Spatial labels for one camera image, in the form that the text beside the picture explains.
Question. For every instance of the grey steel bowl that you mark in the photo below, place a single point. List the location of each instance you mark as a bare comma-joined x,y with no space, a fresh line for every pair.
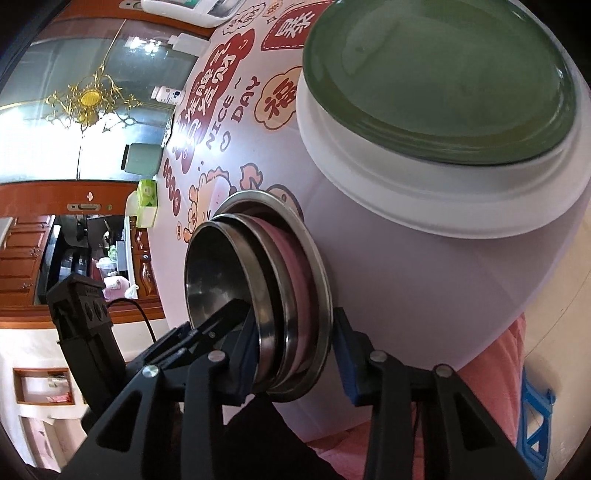
319,286

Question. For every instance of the clear squeeze bottle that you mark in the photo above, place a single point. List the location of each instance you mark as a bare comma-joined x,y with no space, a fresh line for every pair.
189,45

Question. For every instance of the wooden upper kitchen cabinets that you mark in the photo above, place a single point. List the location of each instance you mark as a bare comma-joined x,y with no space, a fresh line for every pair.
23,258

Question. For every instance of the wooden lower kitchen cabinet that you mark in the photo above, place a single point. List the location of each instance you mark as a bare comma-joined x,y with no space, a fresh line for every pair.
144,263

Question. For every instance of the pink printed tablecloth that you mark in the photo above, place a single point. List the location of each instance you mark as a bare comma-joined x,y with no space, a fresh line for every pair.
415,300

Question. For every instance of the plain steel bowl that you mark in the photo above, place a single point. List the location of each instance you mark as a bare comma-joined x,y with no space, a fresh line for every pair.
217,272

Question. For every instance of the green plate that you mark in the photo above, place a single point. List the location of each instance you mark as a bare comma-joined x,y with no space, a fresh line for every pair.
438,69

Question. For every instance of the blue plastic stool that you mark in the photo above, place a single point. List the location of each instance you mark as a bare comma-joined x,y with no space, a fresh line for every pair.
535,424

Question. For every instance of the pink rice cooker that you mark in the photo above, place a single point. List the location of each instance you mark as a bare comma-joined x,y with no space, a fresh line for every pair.
116,286

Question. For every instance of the white pill bottle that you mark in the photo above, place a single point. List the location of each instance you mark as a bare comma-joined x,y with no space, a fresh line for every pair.
167,94

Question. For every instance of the white countertop sterilizer box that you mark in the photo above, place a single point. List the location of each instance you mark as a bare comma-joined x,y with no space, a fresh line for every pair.
184,11

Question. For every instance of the white plate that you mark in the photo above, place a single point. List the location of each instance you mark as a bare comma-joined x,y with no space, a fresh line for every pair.
415,194

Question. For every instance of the black cloth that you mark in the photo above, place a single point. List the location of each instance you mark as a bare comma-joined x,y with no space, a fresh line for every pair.
263,438

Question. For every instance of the pale green canister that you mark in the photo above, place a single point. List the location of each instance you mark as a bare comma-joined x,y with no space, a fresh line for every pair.
141,161

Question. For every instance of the pink steel bowl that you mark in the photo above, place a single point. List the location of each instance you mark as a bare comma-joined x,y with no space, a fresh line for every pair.
288,272

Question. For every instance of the green tissue pack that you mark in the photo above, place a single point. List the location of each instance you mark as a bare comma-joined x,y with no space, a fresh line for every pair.
147,198

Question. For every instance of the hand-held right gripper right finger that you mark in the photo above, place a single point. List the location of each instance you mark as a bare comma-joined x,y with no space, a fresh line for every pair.
346,355

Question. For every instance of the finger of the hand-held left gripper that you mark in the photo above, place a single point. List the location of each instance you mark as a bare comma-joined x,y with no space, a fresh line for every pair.
217,321

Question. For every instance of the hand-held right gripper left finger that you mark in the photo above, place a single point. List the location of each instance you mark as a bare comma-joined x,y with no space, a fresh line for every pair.
244,355

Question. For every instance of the pink clothing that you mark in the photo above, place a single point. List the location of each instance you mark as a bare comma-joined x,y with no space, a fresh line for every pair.
489,392

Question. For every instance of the wall niche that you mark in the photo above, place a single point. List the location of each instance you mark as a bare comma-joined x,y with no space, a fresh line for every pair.
44,386

